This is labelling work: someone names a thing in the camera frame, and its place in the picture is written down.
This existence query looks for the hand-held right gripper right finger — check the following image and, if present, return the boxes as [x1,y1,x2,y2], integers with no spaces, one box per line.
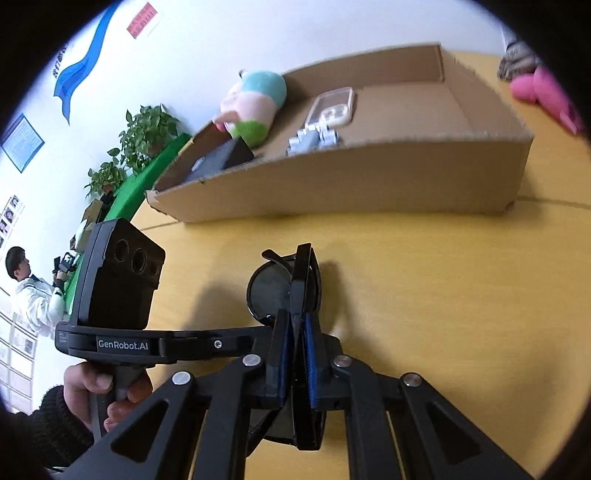
[301,313,534,480]

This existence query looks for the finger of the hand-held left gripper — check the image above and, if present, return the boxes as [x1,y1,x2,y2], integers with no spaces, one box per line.
[159,323,278,366]

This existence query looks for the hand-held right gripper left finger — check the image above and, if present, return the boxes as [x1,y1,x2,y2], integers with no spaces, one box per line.
[60,309,296,480]

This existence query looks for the black sunglasses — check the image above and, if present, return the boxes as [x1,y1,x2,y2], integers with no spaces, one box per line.
[247,243,326,450]

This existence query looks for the black box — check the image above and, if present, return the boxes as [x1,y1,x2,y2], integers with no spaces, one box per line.
[180,137,256,183]

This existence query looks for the grey white toy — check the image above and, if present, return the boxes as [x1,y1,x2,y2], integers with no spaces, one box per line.
[286,124,340,155]

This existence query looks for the pig plush toy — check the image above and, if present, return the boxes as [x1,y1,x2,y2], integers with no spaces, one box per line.
[212,68,288,148]

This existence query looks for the clear plastic case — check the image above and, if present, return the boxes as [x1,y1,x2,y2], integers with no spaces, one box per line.
[305,87,356,130]

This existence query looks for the yellow wooden desktop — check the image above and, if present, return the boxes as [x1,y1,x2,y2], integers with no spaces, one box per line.
[134,51,591,480]

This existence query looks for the person's left hand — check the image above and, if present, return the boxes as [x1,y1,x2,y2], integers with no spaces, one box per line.
[63,362,154,435]

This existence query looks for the small brown cardboard box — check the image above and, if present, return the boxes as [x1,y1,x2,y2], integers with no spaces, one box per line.
[82,199,105,227]

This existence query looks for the green potted plant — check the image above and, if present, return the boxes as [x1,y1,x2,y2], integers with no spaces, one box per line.
[120,105,182,176]
[84,161,127,199]

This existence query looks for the pink plush toy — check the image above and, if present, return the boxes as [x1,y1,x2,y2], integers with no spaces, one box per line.
[509,67,585,134]

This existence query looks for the grey printed cloth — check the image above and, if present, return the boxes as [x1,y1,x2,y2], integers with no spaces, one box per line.
[496,41,541,83]

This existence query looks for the wall photo sheet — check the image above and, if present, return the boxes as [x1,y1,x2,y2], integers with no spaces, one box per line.
[0,195,25,250]

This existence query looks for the wall paper sheets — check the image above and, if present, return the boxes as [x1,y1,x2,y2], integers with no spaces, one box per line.
[0,286,38,411]

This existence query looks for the blue framed wall notice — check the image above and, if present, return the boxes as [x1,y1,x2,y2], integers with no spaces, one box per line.
[1,113,45,174]

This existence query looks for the blue wave wall decal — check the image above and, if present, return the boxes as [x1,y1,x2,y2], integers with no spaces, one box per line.
[52,4,118,125]

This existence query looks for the red wall sign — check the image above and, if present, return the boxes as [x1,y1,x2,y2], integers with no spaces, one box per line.
[126,1,155,40]

